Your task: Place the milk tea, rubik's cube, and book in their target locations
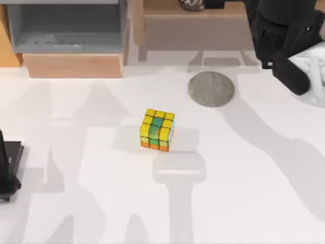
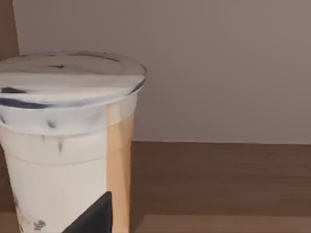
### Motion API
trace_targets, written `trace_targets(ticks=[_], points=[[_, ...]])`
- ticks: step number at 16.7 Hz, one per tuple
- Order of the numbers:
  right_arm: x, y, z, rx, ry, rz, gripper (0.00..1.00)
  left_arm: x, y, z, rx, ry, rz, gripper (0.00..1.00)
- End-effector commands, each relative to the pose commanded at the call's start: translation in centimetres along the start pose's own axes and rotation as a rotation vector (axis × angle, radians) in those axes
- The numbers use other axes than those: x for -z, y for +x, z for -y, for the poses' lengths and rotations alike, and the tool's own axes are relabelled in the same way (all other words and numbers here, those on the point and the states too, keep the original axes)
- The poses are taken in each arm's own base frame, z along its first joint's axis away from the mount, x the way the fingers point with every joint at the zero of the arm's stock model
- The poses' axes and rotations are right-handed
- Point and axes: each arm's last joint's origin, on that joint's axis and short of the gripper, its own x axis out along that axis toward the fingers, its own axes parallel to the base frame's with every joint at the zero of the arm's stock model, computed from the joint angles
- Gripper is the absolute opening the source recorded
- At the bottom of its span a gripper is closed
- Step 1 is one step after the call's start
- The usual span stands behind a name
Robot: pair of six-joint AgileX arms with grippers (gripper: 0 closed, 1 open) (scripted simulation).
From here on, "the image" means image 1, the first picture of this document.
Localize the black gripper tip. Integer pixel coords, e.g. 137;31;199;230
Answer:
0;129;25;203

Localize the dark speckled round object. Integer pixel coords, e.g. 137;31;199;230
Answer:
178;0;205;12

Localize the round grey coaster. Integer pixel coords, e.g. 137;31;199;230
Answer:
187;71;236;108

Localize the pale wooden open shelf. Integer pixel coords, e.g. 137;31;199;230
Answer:
134;0;255;62

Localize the black object on shelf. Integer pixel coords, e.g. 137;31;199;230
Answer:
204;0;225;10

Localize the yellow and green puzzle cube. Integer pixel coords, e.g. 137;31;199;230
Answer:
139;108;176;153

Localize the wooden cupboard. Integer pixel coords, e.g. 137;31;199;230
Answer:
0;4;24;68

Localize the pale wooden drawer front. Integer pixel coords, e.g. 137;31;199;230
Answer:
22;52;125;79

